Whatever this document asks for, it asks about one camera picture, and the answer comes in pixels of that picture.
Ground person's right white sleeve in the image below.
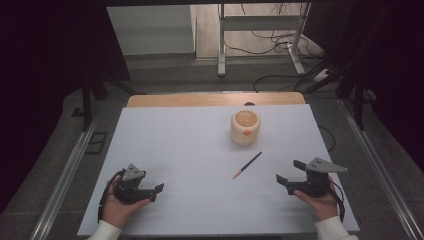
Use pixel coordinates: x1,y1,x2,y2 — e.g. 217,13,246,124
313,215,360,240

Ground cream pen holder cup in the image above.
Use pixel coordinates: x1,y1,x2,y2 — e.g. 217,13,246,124
229,109,262,147

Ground white power strip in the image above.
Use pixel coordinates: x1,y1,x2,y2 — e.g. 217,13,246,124
312,67,332,83

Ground person's left hand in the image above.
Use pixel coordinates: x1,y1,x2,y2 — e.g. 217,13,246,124
101,174,151,230

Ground white cabinet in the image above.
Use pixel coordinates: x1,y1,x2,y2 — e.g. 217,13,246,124
106,4,197,56

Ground person's right hand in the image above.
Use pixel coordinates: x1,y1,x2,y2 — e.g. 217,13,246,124
293,175,340,222

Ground person's left white sleeve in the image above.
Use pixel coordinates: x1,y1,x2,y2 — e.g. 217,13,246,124
86,219,123,240

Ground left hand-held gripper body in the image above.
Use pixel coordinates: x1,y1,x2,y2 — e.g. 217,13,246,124
114,163,150,205

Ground person's white sleeve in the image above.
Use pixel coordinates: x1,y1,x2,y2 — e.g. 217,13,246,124
86,219,123,240
313,215,360,240

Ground white board table cover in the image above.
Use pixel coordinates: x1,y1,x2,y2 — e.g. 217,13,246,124
77,103,361,238

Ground dark pencil with orange tip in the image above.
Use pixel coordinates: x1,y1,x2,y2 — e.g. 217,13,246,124
232,151,263,180

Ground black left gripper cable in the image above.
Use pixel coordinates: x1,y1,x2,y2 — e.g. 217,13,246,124
97,169,127,224

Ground wooden table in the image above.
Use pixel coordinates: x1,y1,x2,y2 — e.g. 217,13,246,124
126,91,307,108

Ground aluminium floor rail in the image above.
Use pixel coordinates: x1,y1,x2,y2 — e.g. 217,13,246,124
337,98,424,240
29,114,103,240

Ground dark curtain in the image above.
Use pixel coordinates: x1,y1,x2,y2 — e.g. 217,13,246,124
302,0,424,174
0,0,132,214

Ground black flat floor frame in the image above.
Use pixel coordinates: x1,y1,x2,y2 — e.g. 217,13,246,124
84,131,109,155

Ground black tripod stand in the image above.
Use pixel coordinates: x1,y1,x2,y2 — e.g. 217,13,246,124
301,59,379,131
71,74,138,132

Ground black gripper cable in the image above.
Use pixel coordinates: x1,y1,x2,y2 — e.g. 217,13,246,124
97,169,127,224
328,179,346,224

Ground black floor cables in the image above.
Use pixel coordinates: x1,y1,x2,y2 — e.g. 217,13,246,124
222,2,326,62

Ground white metal stand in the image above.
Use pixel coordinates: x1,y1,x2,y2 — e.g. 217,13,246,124
217,2,312,78

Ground thin black cable loop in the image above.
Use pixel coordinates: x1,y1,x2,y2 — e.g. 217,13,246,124
317,124,337,153

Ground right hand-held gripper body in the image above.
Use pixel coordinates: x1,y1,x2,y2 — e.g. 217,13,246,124
285,157,349,198

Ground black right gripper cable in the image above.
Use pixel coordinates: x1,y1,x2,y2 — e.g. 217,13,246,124
328,179,346,224

